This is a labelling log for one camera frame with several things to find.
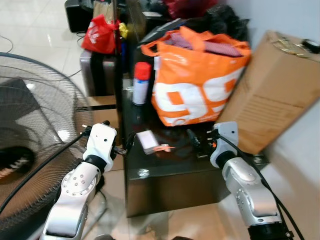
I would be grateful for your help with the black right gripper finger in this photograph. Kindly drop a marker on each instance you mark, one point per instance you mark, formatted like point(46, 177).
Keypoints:
point(210, 131)
point(193, 138)

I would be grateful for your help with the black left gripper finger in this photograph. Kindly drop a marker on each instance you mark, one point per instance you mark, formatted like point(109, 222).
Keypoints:
point(106, 123)
point(131, 141)

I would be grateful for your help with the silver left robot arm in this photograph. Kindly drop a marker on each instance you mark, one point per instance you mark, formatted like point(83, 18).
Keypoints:
point(75, 192)

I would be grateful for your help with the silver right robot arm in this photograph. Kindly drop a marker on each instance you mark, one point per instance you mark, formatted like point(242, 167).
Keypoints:
point(250, 190)

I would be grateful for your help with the white key fob orange tag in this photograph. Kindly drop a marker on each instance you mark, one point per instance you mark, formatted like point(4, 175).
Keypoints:
point(147, 141)

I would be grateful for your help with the dark glossy side table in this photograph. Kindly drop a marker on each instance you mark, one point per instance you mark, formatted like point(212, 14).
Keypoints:
point(175, 177)

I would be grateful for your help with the orange and white shopping bag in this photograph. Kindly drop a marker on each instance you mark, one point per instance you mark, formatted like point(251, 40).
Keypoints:
point(200, 85)

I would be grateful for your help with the silver metal case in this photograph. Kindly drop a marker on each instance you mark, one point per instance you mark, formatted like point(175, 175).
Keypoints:
point(97, 75)

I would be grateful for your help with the white spray can red cap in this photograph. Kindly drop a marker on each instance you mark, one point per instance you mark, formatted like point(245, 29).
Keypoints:
point(141, 87)

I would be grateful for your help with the brown cardboard box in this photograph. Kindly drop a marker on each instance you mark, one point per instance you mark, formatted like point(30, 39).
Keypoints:
point(275, 95)

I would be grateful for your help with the red plastic bag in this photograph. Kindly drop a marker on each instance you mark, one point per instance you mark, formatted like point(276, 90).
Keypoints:
point(100, 37)

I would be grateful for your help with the yellow plastic item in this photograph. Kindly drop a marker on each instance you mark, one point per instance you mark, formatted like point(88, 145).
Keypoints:
point(123, 31)

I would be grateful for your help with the black flat folder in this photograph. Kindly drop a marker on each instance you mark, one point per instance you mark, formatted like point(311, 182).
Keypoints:
point(162, 29)

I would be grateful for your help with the black fluffy bag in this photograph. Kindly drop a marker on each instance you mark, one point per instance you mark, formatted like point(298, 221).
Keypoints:
point(227, 22)

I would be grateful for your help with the black speaker box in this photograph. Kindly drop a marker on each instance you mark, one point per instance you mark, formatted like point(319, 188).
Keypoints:
point(77, 15)

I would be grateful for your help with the brass key bunch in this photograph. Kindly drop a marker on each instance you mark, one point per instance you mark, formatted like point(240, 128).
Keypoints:
point(289, 47)

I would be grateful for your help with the black round tape roll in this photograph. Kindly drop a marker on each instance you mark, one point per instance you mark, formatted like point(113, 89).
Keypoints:
point(311, 46)

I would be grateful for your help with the red fluffy duster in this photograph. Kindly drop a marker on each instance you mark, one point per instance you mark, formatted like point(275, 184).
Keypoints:
point(190, 7)

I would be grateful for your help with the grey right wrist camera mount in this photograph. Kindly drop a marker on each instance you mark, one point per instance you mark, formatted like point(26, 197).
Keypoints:
point(225, 142)

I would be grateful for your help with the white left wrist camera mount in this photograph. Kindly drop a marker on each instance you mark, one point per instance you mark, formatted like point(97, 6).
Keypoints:
point(100, 141)

